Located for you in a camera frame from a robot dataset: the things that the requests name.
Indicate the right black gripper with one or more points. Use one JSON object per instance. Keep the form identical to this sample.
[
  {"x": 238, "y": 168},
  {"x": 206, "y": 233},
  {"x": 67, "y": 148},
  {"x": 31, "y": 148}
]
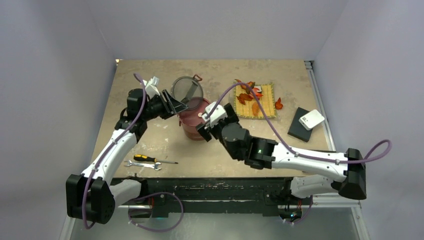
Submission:
[{"x": 232, "y": 118}]

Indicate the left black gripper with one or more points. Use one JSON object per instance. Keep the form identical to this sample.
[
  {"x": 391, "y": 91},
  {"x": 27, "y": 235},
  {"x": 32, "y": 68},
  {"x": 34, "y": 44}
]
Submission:
[{"x": 175, "y": 106}]

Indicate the red steel pot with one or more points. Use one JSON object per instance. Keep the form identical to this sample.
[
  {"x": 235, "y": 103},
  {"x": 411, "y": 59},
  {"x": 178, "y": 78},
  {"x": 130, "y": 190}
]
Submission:
[{"x": 190, "y": 132}]

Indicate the red round lid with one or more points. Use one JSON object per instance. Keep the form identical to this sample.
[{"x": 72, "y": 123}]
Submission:
[{"x": 193, "y": 115}]

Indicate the transparent grey pot lid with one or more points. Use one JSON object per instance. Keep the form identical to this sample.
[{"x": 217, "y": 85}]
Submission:
[{"x": 186, "y": 88}]

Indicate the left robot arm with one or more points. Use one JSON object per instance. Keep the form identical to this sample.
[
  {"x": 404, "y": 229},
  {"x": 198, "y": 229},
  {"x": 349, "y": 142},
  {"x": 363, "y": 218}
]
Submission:
[{"x": 90, "y": 195}]

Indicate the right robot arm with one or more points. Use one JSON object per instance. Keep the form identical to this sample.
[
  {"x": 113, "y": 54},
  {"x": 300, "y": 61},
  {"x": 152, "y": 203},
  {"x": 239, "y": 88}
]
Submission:
[{"x": 330, "y": 172}]

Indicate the white small box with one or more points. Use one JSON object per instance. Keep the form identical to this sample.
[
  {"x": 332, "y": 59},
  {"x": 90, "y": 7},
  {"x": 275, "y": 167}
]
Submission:
[{"x": 311, "y": 119}]

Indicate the toy food pile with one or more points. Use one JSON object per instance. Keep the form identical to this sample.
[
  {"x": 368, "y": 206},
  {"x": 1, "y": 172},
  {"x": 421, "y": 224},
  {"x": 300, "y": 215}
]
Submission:
[{"x": 245, "y": 95}]

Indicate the orange fried cutlet toy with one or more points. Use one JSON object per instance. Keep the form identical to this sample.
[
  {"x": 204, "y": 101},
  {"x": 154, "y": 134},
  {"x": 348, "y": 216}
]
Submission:
[{"x": 255, "y": 109}]

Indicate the silver open-end wrench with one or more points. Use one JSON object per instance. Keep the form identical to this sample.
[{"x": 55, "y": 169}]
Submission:
[{"x": 155, "y": 166}]

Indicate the yellow black screwdriver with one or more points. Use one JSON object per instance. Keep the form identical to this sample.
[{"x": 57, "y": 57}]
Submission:
[{"x": 144, "y": 158}]

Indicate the red shrimp toy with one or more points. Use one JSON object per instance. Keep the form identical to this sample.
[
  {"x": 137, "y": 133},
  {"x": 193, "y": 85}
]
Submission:
[{"x": 257, "y": 92}]

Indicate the yellow food tray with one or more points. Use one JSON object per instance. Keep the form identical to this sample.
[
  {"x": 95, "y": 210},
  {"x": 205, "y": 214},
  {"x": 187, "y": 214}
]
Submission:
[{"x": 267, "y": 101}]

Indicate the loose red pepper slice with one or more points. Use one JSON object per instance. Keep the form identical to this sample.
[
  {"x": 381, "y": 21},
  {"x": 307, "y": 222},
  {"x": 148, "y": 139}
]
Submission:
[{"x": 278, "y": 104}]

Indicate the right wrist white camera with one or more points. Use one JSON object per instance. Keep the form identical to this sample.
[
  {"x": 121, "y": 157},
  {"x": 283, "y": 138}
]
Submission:
[{"x": 211, "y": 118}]

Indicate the wrist white camera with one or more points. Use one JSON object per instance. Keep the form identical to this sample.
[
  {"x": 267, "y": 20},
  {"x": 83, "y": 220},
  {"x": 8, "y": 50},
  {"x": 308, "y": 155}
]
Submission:
[
  {"x": 151, "y": 87},
  {"x": 211, "y": 118}
]

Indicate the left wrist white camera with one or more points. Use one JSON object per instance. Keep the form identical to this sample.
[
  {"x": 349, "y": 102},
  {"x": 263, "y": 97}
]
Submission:
[{"x": 151, "y": 87}]

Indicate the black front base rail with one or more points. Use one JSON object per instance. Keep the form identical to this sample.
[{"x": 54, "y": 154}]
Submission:
[{"x": 268, "y": 196}]

